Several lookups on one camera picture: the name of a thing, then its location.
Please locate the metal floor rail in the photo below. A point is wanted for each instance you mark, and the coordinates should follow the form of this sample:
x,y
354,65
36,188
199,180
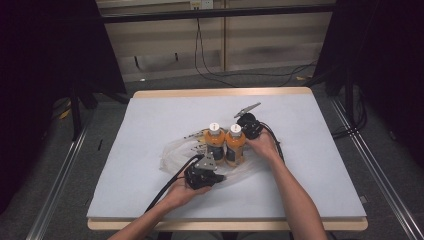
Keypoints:
x,y
376,176
55,190

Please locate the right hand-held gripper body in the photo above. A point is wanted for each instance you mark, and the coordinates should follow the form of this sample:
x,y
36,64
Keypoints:
x,y
250,126

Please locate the wooden table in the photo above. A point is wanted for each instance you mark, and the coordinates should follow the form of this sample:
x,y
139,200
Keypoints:
x,y
226,92

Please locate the black curtain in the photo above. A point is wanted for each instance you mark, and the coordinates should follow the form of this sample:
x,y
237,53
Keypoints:
x,y
50,50
383,50

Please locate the wooden desk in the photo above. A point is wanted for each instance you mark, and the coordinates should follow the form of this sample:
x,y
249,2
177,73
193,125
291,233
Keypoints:
x,y
266,36

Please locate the white wall socket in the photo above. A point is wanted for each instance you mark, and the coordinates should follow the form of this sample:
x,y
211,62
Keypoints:
x,y
201,4

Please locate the person's left hand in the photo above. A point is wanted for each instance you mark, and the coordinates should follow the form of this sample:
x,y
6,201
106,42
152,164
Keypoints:
x,y
181,195

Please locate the orange juice bottle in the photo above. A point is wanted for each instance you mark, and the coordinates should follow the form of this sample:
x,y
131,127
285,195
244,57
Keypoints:
x,y
215,140
235,143

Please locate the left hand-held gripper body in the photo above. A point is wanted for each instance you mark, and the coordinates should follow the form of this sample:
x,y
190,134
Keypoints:
x,y
200,176

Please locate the person's right hand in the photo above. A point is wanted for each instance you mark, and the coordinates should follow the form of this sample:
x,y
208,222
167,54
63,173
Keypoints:
x,y
265,146

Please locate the black metal stand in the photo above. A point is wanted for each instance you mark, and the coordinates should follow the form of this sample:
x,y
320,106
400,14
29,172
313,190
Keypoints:
x,y
349,100

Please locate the translucent white plastic bag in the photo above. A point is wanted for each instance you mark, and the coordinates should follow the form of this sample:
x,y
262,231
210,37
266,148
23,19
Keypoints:
x,y
176,155

